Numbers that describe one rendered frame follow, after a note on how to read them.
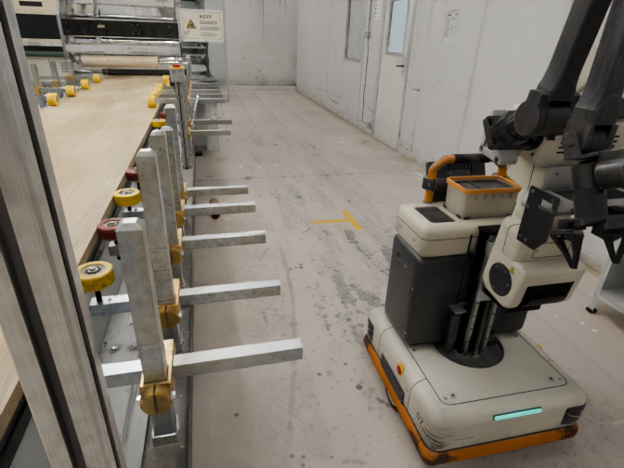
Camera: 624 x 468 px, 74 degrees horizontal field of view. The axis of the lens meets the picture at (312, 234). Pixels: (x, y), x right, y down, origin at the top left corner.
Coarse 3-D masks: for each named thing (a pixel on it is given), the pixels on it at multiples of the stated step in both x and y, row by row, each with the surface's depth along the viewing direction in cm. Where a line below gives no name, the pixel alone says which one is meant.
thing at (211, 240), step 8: (240, 232) 124; (248, 232) 124; (256, 232) 124; (264, 232) 125; (184, 240) 118; (192, 240) 119; (200, 240) 119; (208, 240) 120; (216, 240) 121; (224, 240) 121; (232, 240) 122; (240, 240) 122; (248, 240) 123; (256, 240) 124; (264, 240) 124; (112, 248) 114; (184, 248) 119; (192, 248) 120; (200, 248) 120
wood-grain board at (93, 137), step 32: (96, 96) 324; (128, 96) 330; (64, 128) 218; (96, 128) 220; (128, 128) 223; (64, 160) 166; (96, 160) 168; (128, 160) 169; (64, 192) 134; (96, 192) 135; (96, 224) 113; (0, 352) 68; (0, 384) 62; (0, 416) 57
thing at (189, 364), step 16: (208, 352) 78; (224, 352) 78; (240, 352) 78; (256, 352) 78; (272, 352) 79; (288, 352) 80; (112, 368) 74; (128, 368) 74; (176, 368) 75; (192, 368) 76; (208, 368) 77; (224, 368) 78; (240, 368) 79; (112, 384) 73; (128, 384) 74
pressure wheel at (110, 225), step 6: (102, 222) 113; (108, 222) 114; (114, 222) 112; (102, 228) 109; (108, 228) 109; (114, 228) 110; (102, 234) 110; (108, 234) 110; (114, 234) 110; (114, 240) 114; (120, 258) 117
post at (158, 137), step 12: (156, 132) 100; (156, 144) 101; (168, 156) 106; (168, 168) 104; (168, 180) 106; (168, 192) 107; (168, 204) 108; (168, 216) 110; (168, 228) 111; (168, 240) 112; (180, 264) 117; (180, 276) 118
